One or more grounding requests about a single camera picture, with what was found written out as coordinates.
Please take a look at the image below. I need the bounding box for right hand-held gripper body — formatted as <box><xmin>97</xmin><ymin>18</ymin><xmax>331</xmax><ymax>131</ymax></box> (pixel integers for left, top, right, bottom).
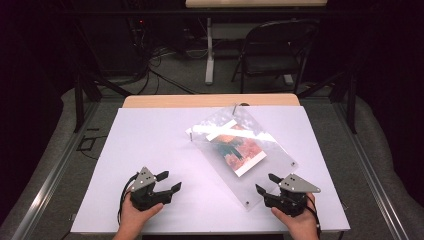
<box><xmin>263</xmin><ymin>173</ymin><xmax>322</xmax><ymax>218</ymax></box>

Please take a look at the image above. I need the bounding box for clear acrylic photo frame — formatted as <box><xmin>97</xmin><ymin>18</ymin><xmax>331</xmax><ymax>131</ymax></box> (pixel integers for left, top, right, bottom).
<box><xmin>184</xmin><ymin>103</ymin><xmax>299</xmax><ymax>212</ymax></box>

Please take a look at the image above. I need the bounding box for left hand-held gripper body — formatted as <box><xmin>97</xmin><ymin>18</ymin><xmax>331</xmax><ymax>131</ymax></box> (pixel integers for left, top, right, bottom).
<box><xmin>128</xmin><ymin>166</ymin><xmax>174</xmax><ymax>212</ymax></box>

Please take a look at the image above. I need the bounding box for black metal stand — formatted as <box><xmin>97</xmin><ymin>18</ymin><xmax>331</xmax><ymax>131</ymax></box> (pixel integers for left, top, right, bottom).
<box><xmin>70</xmin><ymin>13</ymin><xmax>135</xmax><ymax>134</ymax></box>
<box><xmin>295</xmin><ymin>68</ymin><xmax>360</xmax><ymax>135</ymax></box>

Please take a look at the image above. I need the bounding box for table with white leg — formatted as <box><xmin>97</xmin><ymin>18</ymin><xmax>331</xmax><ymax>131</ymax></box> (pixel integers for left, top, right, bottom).
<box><xmin>185</xmin><ymin>0</ymin><xmax>328</xmax><ymax>86</ymax></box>

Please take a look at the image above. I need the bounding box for black folding chair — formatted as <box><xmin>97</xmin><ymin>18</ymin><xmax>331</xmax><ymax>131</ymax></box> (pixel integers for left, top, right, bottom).
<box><xmin>231</xmin><ymin>19</ymin><xmax>322</xmax><ymax>95</ymax></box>

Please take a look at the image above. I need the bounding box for aluminium rail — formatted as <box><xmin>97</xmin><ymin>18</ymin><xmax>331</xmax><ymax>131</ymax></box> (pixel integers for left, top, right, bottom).
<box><xmin>9</xmin><ymin>99</ymin><xmax>102</xmax><ymax>240</ymax></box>
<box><xmin>332</xmin><ymin>99</ymin><xmax>413</xmax><ymax>240</ymax></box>

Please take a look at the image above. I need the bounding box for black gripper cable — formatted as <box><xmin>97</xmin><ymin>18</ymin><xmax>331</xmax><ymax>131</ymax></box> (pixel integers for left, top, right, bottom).
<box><xmin>304</xmin><ymin>194</ymin><xmax>323</xmax><ymax>240</ymax></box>
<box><xmin>117</xmin><ymin>172</ymin><xmax>140</xmax><ymax>225</ymax></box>

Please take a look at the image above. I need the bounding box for painting print with white border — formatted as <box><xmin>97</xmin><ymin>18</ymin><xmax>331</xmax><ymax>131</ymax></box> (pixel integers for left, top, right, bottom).
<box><xmin>205</xmin><ymin>119</ymin><xmax>268</xmax><ymax>178</ymax></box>

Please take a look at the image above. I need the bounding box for person's left hand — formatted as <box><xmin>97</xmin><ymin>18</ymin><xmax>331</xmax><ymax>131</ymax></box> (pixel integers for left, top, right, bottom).
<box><xmin>116</xmin><ymin>194</ymin><xmax>165</xmax><ymax>235</ymax></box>

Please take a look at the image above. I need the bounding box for person's right hand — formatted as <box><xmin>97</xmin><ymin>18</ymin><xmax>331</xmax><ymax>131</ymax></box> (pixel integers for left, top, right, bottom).
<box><xmin>270</xmin><ymin>194</ymin><xmax>320</xmax><ymax>237</ymax></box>

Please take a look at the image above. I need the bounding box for tangle of black cables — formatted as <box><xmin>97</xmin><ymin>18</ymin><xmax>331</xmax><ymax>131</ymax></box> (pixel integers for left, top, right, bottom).
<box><xmin>128</xmin><ymin>18</ymin><xmax>199</xmax><ymax>96</ymax></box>

